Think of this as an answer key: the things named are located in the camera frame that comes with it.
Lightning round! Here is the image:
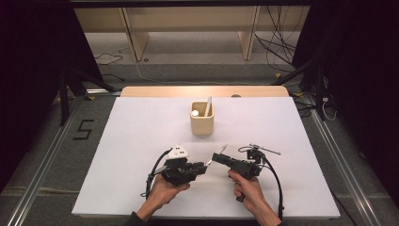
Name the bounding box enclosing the white board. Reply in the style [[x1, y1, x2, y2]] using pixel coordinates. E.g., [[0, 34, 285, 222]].
[[71, 96, 342, 220]]

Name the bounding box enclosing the right hand-held gripper cable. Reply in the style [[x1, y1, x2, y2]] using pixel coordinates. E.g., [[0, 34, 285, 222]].
[[237, 145, 285, 220]]

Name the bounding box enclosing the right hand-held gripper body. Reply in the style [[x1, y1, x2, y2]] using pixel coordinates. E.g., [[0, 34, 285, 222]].
[[230, 143, 282, 181]]

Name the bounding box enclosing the black curtain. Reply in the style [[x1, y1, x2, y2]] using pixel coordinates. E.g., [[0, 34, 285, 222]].
[[0, 0, 105, 193], [291, 0, 399, 208]]

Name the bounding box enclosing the black metal stand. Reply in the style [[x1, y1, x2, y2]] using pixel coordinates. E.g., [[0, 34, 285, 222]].
[[272, 56, 327, 122]]

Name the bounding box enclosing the bundle of black floor cables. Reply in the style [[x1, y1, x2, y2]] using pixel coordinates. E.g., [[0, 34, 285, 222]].
[[254, 6, 311, 73]]

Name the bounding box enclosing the beige square cup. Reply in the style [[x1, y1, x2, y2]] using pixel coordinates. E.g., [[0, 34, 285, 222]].
[[189, 101, 215, 137]]

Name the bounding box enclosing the left hand-held gripper cable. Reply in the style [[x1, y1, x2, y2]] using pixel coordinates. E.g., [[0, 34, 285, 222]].
[[140, 148, 174, 200]]

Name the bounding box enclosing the aluminium floor rail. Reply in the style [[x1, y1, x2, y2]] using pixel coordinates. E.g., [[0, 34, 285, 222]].
[[308, 107, 383, 226], [5, 103, 80, 226]]

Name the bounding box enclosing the hand-held gripper cable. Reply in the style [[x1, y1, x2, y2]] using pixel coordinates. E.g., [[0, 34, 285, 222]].
[[140, 148, 174, 200], [237, 145, 285, 220]]

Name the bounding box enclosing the wooden table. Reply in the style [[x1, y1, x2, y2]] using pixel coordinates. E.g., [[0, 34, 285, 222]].
[[120, 85, 290, 99]]

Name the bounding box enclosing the black tripod stand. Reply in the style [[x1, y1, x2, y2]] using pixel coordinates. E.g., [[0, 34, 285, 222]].
[[57, 67, 118, 127]]

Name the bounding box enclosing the white stick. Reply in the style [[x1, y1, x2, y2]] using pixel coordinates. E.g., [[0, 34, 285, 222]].
[[202, 96, 214, 118]]

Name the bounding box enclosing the person's left hand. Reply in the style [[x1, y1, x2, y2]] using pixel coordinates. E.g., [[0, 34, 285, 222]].
[[145, 173, 192, 212]]

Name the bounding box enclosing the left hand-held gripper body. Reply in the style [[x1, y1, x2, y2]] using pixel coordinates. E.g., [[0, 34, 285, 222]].
[[153, 143, 198, 186]]

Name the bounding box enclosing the white cable with plug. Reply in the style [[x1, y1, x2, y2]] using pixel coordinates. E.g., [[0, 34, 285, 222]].
[[322, 97, 338, 122]]

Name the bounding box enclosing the wooden shelf unit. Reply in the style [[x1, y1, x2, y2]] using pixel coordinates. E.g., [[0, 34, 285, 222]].
[[74, 6, 311, 62]]

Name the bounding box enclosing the thin black floor cable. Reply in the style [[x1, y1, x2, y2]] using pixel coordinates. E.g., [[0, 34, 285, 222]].
[[95, 52, 124, 67]]

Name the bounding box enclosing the person's right hand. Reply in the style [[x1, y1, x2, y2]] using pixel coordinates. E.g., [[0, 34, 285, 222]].
[[227, 169, 268, 215]]

